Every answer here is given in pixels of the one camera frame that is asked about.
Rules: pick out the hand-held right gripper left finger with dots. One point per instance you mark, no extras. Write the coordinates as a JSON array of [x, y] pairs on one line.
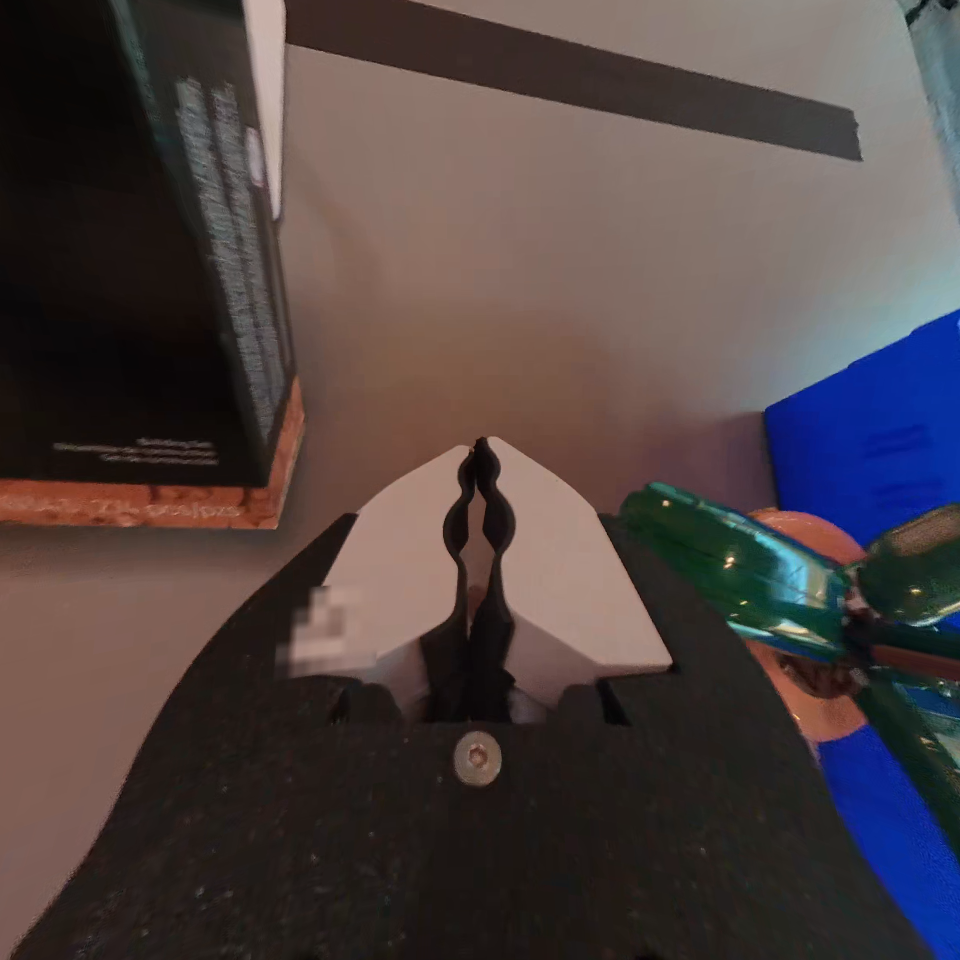
[[397, 555]]

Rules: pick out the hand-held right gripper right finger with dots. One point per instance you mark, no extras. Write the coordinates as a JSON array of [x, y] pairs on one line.
[[562, 570]]

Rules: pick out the grey desk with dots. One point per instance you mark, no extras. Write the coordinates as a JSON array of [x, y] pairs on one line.
[[525, 300]]

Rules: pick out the toy flower pot green leaves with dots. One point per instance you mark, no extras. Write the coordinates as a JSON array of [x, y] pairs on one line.
[[720, 562]]

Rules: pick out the blue plastic bin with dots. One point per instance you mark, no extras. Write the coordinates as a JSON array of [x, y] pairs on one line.
[[885, 450]]

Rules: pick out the dark orchid picture box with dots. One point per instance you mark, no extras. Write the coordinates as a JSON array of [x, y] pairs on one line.
[[112, 300]]

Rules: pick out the black tape strip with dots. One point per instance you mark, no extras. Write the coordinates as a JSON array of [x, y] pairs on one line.
[[600, 79]]

